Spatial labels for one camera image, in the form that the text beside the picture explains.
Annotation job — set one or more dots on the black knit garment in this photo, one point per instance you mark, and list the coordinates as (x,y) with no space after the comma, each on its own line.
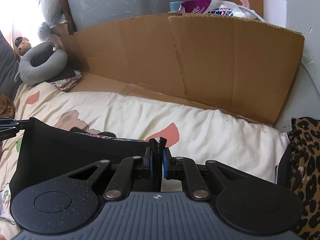
(47,152)

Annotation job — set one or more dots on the leopard print cloth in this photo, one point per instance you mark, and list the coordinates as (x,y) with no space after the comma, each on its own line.
(304,181)

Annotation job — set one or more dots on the small colourful patterned cloth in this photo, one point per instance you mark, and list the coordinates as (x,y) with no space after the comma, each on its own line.
(66,84)

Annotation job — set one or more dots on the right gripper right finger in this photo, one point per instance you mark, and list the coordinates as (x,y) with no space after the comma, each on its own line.
(245,202)

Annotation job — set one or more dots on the brown cardboard sheet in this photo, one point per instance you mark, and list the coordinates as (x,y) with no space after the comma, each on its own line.
(243,67)

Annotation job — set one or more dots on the purple white plastic bag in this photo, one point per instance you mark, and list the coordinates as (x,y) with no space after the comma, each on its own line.
(215,7)

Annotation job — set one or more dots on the cream bear print duvet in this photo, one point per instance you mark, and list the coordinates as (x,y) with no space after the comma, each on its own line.
(190,132)

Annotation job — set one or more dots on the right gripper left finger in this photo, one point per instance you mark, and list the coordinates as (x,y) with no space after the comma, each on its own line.
(70,201)

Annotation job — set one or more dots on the dark grey pillow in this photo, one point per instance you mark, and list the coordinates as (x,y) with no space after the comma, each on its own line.
(9,64)

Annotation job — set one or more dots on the brown crumpled garment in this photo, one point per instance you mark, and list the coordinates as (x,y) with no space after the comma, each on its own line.
(7,108)

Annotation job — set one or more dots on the grey neck pillow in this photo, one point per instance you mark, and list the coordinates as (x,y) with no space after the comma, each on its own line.
(40,64)

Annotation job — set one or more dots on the brown teddy bear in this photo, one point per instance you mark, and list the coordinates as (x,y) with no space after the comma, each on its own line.
(22,45)

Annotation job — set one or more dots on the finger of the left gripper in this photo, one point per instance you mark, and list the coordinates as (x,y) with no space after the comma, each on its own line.
(9,127)

